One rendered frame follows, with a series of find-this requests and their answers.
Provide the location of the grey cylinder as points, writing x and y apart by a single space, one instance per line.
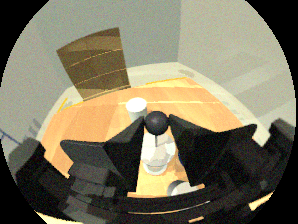
137 108

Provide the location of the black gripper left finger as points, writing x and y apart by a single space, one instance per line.
121 154

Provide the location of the glass french press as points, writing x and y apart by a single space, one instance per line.
158 148

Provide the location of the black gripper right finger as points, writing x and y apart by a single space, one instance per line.
200 149

